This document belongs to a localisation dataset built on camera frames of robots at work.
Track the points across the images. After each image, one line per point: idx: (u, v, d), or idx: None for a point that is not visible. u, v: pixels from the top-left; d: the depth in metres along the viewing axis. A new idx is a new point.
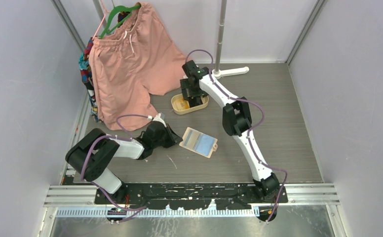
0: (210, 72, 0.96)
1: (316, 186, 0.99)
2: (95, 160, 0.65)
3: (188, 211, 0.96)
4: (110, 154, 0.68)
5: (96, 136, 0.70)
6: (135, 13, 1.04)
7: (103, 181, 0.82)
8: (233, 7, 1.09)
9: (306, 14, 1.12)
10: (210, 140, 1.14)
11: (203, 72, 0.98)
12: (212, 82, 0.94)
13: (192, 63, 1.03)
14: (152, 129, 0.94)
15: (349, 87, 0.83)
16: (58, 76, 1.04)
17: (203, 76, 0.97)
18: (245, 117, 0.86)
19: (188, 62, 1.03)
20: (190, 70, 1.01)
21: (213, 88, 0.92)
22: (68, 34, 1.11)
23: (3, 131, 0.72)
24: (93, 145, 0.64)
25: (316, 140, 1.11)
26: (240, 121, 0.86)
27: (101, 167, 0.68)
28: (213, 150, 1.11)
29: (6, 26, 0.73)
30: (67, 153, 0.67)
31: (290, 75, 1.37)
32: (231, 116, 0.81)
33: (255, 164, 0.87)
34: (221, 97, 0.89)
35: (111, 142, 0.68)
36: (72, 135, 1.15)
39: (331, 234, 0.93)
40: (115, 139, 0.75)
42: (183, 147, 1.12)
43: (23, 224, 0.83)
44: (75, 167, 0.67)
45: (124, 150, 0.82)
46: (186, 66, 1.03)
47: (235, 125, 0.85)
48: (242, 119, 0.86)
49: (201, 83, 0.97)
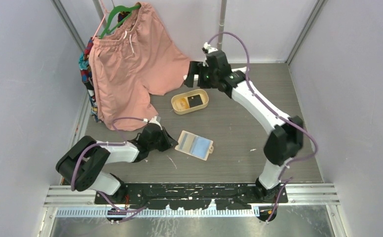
0: (248, 77, 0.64)
1: (316, 186, 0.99)
2: (85, 168, 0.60)
3: (188, 211, 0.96)
4: (102, 161, 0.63)
5: (86, 143, 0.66)
6: (135, 13, 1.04)
7: (100, 185, 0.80)
8: (233, 7, 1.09)
9: (306, 14, 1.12)
10: (206, 142, 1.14)
11: (238, 79, 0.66)
12: (253, 93, 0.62)
13: (223, 59, 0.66)
14: (148, 131, 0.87)
15: (349, 86, 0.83)
16: (59, 76, 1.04)
17: (239, 84, 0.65)
18: (298, 142, 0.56)
19: (217, 55, 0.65)
20: (219, 73, 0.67)
21: (257, 101, 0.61)
22: (68, 34, 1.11)
23: (4, 131, 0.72)
24: (82, 154, 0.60)
25: (316, 140, 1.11)
26: (290, 147, 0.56)
27: (93, 175, 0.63)
28: (209, 152, 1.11)
29: (6, 25, 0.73)
30: (57, 164, 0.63)
31: (290, 75, 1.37)
32: (280, 142, 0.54)
33: (272, 181, 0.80)
34: (267, 114, 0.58)
35: (102, 149, 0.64)
36: (72, 135, 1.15)
39: (331, 234, 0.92)
40: (106, 145, 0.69)
42: (180, 151, 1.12)
43: (23, 224, 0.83)
44: (66, 177, 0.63)
45: (117, 155, 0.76)
46: (213, 62, 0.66)
47: (284, 153, 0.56)
48: (293, 145, 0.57)
49: (234, 93, 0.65)
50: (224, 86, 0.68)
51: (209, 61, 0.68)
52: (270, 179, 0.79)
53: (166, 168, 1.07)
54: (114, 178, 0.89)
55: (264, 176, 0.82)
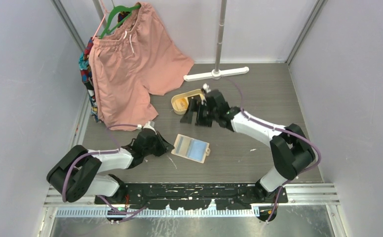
0: (243, 108, 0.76)
1: (316, 186, 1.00)
2: (75, 179, 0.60)
3: (188, 211, 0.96)
4: (93, 172, 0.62)
5: (78, 153, 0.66)
6: (135, 13, 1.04)
7: (97, 189, 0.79)
8: (233, 7, 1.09)
9: (306, 14, 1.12)
10: (202, 144, 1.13)
11: (234, 113, 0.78)
12: (248, 119, 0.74)
13: (220, 98, 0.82)
14: (143, 137, 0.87)
15: (349, 86, 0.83)
16: (59, 76, 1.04)
17: (235, 115, 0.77)
18: (306, 149, 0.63)
19: (214, 96, 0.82)
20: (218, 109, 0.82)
21: (254, 125, 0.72)
22: (68, 34, 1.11)
23: (4, 131, 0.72)
24: (71, 165, 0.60)
25: (316, 140, 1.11)
26: (299, 157, 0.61)
27: (84, 186, 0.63)
28: (206, 155, 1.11)
29: (6, 25, 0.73)
30: (49, 174, 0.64)
31: (290, 75, 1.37)
32: (285, 153, 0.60)
33: (275, 185, 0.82)
34: (264, 130, 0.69)
35: (93, 159, 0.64)
36: (72, 135, 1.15)
39: (331, 234, 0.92)
40: (98, 154, 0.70)
42: (176, 154, 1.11)
43: (23, 224, 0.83)
44: (58, 188, 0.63)
45: (109, 164, 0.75)
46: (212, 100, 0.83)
47: (295, 164, 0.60)
48: (302, 153, 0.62)
49: (234, 125, 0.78)
50: (224, 121, 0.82)
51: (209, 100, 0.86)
52: (273, 183, 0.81)
53: (166, 168, 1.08)
54: (112, 179, 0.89)
55: (266, 179, 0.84)
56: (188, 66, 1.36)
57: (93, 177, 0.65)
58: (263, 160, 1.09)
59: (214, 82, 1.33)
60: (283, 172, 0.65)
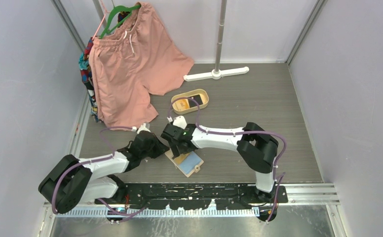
0: (197, 124, 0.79)
1: (316, 186, 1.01)
2: (65, 190, 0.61)
3: (188, 211, 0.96)
4: (84, 183, 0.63)
5: (68, 163, 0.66)
6: (135, 13, 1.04)
7: (93, 194, 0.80)
8: (233, 7, 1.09)
9: (306, 14, 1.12)
10: (196, 160, 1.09)
11: (190, 131, 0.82)
12: (207, 132, 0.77)
13: (172, 127, 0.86)
14: (140, 139, 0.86)
15: (349, 86, 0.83)
16: (59, 76, 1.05)
17: (192, 134, 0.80)
18: (268, 140, 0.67)
19: (167, 128, 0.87)
20: (173, 137, 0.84)
21: (214, 136, 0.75)
22: (68, 34, 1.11)
23: (4, 130, 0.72)
24: (62, 176, 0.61)
25: (316, 140, 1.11)
26: (267, 150, 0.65)
27: (76, 198, 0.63)
28: (194, 171, 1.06)
29: (6, 24, 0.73)
30: (40, 185, 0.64)
31: (289, 75, 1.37)
32: (254, 153, 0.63)
33: (270, 183, 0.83)
34: (225, 139, 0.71)
35: (83, 170, 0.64)
36: (72, 135, 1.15)
39: (331, 234, 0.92)
40: (90, 163, 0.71)
42: (169, 157, 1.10)
43: (22, 225, 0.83)
44: (50, 198, 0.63)
45: (103, 171, 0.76)
46: (167, 134, 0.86)
47: (265, 158, 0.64)
48: (267, 145, 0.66)
49: (194, 143, 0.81)
50: (185, 143, 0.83)
51: (166, 137, 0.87)
52: (268, 183, 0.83)
53: (166, 168, 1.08)
54: (111, 181, 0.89)
55: (260, 182, 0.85)
56: (188, 66, 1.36)
57: (84, 188, 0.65)
58: None
59: (214, 82, 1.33)
60: (259, 169, 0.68)
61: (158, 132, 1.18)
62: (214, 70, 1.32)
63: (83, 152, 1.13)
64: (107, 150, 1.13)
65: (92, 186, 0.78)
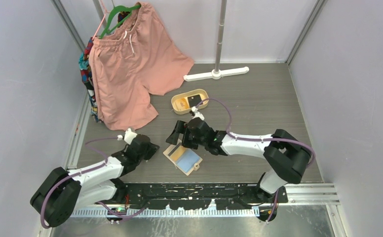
0: (227, 130, 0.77)
1: (316, 186, 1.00)
2: (55, 206, 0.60)
3: (188, 211, 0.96)
4: (73, 197, 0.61)
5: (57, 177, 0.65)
6: (135, 13, 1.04)
7: (91, 199, 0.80)
8: (233, 8, 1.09)
9: (307, 14, 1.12)
10: (195, 158, 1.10)
11: (221, 137, 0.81)
12: (236, 138, 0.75)
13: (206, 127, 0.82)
14: (137, 142, 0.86)
15: (349, 86, 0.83)
16: (59, 76, 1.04)
17: (223, 140, 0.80)
18: (299, 149, 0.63)
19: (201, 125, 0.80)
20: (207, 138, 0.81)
21: (243, 142, 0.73)
22: (68, 34, 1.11)
23: (4, 130, 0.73)
24: (50, 191, 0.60)
25: (316, 140, 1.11)
26: (297, 160, 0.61)
27: (67, 211, 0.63)
28: (193, 169, 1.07)
29: (6, 24, 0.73)
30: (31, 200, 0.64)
31: (289, 75, 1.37)
32: (282, 160, 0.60)
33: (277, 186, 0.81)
34: (253, 144, 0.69)
35: (72, 183, 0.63)
36: (72, 135, 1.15)
39: (331, 234, 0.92)
40: (80, 175, 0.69)
42: (167, 156, 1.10)
43: (22, 225, 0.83)
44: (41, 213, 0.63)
45: (96, 180, 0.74)
46: (198, 131, 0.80)
47: (295, 167, 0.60)
48: (297, 155, 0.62)
49: (223, 146, 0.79)
50: (215, 149, 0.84)
51: (194, 131, 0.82)
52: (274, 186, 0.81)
53: (166, 168, 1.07)
54: (108, 183, 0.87)
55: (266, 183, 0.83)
56: (188, 66, 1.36)
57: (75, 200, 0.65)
58: (263, 160, 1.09)
59: (214, 82, 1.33)
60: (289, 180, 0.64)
61: (158, 131, 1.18)
62: (214, 70, 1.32)
63: (83, 152, 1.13)
64: (107, 150, 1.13)
65: (88, 193, 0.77)
